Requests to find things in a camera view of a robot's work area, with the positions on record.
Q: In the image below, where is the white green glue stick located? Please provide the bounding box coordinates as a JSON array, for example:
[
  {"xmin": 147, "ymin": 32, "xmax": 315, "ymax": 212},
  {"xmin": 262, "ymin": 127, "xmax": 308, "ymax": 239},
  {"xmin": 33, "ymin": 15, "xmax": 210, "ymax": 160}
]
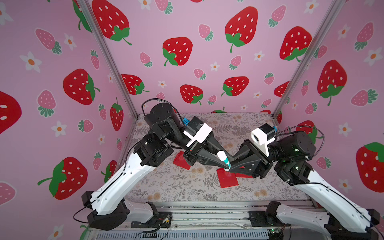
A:
[{"xmin": 217, "ymin": 151, "xmax": 232, "ymax": 172}]

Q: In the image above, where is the red envelope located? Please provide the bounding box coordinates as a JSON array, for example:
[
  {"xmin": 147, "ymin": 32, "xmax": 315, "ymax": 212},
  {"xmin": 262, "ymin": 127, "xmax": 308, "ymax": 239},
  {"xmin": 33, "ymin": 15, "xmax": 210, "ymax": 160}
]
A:
[
  {"xmin": 217, "ymin": 168, "xmax": 239, "ymax": 189},
  {"xmin": 236, "ymin": 173, "xmax": 254, "ymax": 179},
  {"xmin": 173, "ymin": 151, "xmax": 191, "ymax": 170}
]

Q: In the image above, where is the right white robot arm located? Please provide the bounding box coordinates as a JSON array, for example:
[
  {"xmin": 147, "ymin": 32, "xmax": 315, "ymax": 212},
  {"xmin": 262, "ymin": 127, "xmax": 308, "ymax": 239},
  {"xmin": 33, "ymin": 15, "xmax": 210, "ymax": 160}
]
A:
[{"xmin": 219, "ymin": 129, "xmax": 384, "ymax": 240}]

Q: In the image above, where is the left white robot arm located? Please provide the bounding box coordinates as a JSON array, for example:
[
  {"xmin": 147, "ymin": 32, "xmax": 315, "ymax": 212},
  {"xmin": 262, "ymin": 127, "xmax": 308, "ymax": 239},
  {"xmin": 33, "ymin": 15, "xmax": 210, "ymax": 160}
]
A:
[{"xmin": 82, "ymin": 101, "xmax": 234, "ymax": 231}]

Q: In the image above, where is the floral patterned table mat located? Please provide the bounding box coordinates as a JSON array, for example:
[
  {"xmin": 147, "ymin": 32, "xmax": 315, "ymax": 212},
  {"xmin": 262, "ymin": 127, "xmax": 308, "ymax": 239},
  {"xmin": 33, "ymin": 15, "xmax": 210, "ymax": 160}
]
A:
[{"xmin": 125, "ymin": 113, "xmax": 308, "ymax": 203}]

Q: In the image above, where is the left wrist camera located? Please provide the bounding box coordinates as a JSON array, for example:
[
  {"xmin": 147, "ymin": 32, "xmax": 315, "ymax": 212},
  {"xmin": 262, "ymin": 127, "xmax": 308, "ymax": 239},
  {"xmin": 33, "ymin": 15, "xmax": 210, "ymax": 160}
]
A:
[{"xmin": 184, "ymin": 124, "xmax": 212, "ymax": 148}]

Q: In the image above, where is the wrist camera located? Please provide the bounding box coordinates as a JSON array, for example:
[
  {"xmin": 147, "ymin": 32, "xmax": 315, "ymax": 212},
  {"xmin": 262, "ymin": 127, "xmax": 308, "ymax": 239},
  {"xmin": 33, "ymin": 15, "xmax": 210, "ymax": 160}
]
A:
[
  {"xmin": 251, "ymin": 124, "xmax": 277, "ymax": 157},
  {"xmin": 184, "ymin": 124, "xmax": 212, "ymax": 148}
]

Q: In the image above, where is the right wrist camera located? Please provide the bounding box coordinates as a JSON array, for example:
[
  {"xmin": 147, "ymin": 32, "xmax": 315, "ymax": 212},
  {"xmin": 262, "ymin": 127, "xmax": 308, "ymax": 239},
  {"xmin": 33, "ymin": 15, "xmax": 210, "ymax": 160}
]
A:
[{"xmin": 251, "ymin": 124, "xmax": 277, "ymax": 157}]

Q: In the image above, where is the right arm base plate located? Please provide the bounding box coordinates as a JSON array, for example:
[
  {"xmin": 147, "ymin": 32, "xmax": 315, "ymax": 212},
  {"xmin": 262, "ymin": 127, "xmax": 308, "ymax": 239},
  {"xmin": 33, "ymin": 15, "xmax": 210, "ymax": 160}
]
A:
[{"xmin": 247, "ymin": 211, "xmax": 292, "ymax": 227}]

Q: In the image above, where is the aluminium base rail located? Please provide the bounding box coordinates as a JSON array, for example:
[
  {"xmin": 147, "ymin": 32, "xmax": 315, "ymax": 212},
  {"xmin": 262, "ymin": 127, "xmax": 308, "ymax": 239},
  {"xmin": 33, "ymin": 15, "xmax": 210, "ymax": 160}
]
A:
[{"xmin": 83, "ymin": 201, "xmax": 327, "ymax": 240}]

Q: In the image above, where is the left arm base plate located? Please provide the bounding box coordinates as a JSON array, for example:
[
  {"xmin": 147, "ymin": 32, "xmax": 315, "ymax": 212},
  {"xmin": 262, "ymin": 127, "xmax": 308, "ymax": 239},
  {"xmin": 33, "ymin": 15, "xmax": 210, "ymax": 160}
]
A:
[{"xmin": 131, "ymin": 212, "xmax": 172, "ymax": 229}]

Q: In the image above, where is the left aluminium frame post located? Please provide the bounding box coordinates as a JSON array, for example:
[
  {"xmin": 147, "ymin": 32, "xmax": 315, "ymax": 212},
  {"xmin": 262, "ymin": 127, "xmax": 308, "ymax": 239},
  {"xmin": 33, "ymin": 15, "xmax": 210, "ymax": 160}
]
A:
[{"xmin": 76, "ymin": 0, "xmax": 139, "ymax": 119}]

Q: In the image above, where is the aluminium frame post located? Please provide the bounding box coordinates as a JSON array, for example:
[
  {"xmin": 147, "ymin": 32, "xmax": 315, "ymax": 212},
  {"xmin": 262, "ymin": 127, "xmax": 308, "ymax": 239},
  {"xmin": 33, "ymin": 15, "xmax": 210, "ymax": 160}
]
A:
[
  {"xmin": 272, "ymin": 0, "xmax": 345, "ymax": 120},
  {"xmin": 76, "ymin": 0, "xmax": 139, "ymax": 119}
]

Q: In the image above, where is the right aluminium frame post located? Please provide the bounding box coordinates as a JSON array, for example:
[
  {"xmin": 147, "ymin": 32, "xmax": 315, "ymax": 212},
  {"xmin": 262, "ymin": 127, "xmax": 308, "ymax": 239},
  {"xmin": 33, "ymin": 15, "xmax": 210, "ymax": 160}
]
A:
[{"xmin": 272, "ymin": 0, "xmax": 345, "ymax": 120}]

